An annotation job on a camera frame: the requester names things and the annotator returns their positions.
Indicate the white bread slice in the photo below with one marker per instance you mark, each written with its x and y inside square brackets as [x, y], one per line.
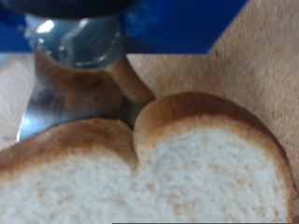
[187, 174]

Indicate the metal spatula with blue block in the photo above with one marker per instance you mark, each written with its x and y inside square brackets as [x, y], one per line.
[71, 93]

